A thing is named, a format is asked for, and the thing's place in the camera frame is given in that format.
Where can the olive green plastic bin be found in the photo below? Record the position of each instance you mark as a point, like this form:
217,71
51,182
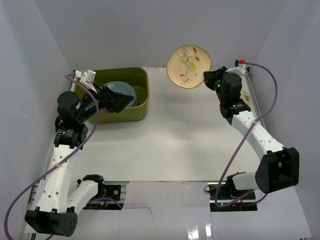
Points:
137,78

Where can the white paper sheets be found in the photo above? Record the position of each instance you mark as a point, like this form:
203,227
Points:
156,69

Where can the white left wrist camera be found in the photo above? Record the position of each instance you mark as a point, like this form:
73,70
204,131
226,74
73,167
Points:
86,78

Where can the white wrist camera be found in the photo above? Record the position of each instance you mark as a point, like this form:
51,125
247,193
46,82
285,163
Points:
86,78
240,67

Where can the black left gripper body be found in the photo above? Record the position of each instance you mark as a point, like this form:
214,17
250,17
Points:
103,96

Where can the beige bird branch plate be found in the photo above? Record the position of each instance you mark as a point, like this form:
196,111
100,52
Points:
186,66

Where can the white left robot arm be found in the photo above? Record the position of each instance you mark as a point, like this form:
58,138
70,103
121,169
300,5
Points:
56,212

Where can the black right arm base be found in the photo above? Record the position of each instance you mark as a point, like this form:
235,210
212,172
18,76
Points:
247,204

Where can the small cream flower plate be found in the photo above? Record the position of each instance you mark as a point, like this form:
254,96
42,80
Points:
246,97

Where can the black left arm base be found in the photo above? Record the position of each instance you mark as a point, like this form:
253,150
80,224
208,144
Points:
112,199

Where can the light blue ceramic plate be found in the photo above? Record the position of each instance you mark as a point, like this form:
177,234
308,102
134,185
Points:
120,87

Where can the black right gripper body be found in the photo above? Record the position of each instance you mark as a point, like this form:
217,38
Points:
217,88

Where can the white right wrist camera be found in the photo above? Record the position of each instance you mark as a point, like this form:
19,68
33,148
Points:
240,67

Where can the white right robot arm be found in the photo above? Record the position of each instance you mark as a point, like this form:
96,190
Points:
279,166

